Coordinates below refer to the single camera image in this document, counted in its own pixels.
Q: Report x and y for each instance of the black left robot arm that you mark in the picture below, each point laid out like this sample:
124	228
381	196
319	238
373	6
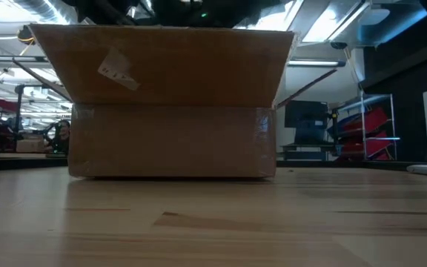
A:
102	11

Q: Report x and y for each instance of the taped brown cardboard box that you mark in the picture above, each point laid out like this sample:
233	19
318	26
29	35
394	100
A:
172	141

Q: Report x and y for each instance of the black monitor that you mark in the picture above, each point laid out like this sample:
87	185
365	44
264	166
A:
306	115

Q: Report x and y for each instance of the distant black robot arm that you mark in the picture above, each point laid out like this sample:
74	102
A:
50	135

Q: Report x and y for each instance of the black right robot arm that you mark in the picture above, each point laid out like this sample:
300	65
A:
217	13

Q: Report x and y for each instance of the ceiling security camera dome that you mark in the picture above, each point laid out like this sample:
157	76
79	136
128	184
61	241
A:
339	46

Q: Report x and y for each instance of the metal rack with red bins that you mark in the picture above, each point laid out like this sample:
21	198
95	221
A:
369	122

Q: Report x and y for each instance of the dark desk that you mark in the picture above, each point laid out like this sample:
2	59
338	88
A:
306	147

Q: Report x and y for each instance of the long LED light bar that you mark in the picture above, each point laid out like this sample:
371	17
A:
313	63

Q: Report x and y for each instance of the distant black station frame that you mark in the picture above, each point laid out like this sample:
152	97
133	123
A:
20	111

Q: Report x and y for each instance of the person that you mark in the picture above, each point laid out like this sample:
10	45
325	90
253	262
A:
64	135

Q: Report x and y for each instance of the silver ventilation duct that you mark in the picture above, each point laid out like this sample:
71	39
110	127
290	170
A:
50	9

